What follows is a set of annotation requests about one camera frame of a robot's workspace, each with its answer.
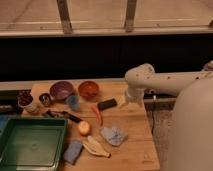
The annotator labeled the red chili pepper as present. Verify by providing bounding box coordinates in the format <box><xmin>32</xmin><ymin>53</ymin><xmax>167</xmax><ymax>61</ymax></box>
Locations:
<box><xmin>91</xmin><ymin>105</ymin><xmax>103</xmax><ymax>126</ymax></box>

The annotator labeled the wooden cutting board table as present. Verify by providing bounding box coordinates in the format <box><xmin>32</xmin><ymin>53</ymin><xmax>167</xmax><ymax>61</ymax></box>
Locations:
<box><xmin>21</xmin><ymin>81</ymin><xmax>161</xmax><ymax>171</ymax></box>

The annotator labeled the yellow red apple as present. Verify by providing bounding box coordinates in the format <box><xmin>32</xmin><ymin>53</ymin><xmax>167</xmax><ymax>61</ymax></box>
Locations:
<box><xmin>77</xmin><ymin>121</ymin><xmax>91</xmax><ymax>136</ymax></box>

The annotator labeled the purple bowl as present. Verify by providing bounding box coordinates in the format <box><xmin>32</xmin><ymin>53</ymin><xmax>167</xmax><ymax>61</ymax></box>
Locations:
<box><xmin>49</xmin><ymin>81</ymin><xmax>74</xmax><ymax>100</ymax></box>

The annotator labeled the small dark tin can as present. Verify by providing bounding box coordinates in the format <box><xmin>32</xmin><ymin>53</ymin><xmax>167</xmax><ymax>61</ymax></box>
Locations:
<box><xmin>39</xmin><ymin>93</ymin><xmax>52</xmax><ymax>107</ymax></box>

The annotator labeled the orange bowl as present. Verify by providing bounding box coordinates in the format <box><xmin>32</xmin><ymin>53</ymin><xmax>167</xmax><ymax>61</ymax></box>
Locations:
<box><xmin>78</xmin><ymin>81</ymin><xmax>99</xmax><ymax>100</ymax></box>

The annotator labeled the black handled utensil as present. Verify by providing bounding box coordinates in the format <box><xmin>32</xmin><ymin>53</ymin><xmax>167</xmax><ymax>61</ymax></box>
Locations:
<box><xmin>43</xmin><ymin>110</ymin><xmax>83</xmax><ymax>123</ymax></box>

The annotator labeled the black rectangular block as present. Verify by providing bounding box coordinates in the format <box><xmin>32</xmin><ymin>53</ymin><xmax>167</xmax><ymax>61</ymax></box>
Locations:
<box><xmin>97</xmin><ymin>99</ymin><xmax>117</xmax><ymax>110</ymax></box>

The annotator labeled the green plastic tray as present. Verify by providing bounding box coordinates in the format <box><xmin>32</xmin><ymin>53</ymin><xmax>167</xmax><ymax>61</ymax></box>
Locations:
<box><xmin>0</xmin><ymin>118</ymin><xmax>67</xmax><ymax>171</ymax></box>

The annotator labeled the grey blue patterned towel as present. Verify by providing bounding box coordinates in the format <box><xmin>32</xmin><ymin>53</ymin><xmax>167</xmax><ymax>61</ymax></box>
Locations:
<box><xmin>100</xmin><ymin>127</ymin><xmax>128</xmax><ymax>147</ymax></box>

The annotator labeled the metal rail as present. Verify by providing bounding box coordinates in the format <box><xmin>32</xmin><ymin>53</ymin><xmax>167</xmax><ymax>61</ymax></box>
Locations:
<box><xmin>0</xmin><ymin>77</ymin><xmax>213</xmax><ymax>103</ymax></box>

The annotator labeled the blue sponge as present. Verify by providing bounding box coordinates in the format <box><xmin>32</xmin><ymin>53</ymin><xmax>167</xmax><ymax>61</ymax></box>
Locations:
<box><xmin>63</xmin><ymin>140</ymin><xmax>83</xmax><ymax>165</ymax></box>

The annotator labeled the white cup with dark contents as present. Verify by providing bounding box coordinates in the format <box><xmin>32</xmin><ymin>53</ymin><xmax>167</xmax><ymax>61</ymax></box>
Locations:
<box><xmin>18</xmin><ymin>91</ymin><xmax>39</xmax><ymax>114</ymax></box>

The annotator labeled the blue plastic cup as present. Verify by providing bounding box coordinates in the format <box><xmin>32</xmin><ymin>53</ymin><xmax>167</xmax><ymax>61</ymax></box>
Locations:
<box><xmin>66</xmin><ymin>95</ymin><xmax>80</xmax><ymax>111</ymax></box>

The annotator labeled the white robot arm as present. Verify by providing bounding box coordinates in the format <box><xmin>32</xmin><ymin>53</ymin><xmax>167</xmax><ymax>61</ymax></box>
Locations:
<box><xmin>121</xmin><ymin>61</ymin><xmax>213</xmax><ymax>171</ymax></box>

